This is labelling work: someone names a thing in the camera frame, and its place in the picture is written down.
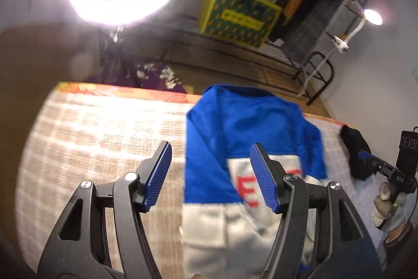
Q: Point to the plaid bed blanket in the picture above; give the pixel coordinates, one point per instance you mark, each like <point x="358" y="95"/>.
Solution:
<point x="100" y="133"/>

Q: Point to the yellow green storage box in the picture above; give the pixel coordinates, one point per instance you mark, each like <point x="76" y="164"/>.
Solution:
<point x="248" y="22"/>

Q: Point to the white clip desk lamp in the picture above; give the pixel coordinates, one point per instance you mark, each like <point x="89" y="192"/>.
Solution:
<point x="340" y="45"/>

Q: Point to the right gloved hand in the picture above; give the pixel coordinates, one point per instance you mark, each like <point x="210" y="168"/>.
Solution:
<point x="389" y="212"/>

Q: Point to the white and blue jacket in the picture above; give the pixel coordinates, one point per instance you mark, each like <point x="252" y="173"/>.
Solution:
<point x="227" y="231"/>

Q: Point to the folded black garment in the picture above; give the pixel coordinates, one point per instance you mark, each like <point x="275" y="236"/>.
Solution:
<point x="354" y="142"/>

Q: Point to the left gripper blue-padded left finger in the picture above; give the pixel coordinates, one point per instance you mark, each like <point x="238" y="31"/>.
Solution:
<point x="78" y="245"/>

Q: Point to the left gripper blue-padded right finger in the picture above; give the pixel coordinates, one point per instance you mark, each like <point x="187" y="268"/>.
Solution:
<point x="342" y="245"/>

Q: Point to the black metal clothes rack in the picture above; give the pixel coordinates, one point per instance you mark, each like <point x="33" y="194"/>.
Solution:
<point x="170" y="52"/>

